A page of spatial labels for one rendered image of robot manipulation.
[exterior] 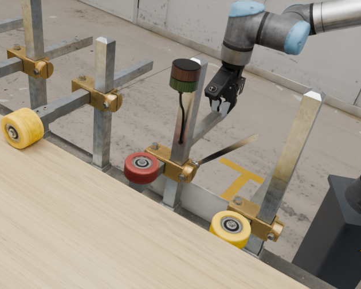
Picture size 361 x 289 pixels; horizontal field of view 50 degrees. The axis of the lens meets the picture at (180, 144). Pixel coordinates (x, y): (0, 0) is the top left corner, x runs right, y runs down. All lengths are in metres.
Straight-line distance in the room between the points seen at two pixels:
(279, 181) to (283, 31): 0.42
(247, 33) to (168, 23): 3.06
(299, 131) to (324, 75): 2.74
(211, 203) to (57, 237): 0.44
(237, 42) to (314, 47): 2.39
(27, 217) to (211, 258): 0.35
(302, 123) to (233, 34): 0.43
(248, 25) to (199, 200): 0.49
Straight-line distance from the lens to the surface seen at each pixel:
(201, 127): 1.13
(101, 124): 1.06
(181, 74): 0.77
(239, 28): 1.10
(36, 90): 1.21
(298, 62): 3.55
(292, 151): 0.81
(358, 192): 1.47
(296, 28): 1.08
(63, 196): 0.81
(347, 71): 3.46
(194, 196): 1.04
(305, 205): 2.37
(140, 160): 0.89
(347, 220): 1.42
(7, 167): 0.89
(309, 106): 0.76
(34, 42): 1.15
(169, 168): 0.97
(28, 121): 0.90
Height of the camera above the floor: 1.47
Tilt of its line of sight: 36 degrees down
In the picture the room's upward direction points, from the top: 11 degrees clockwise
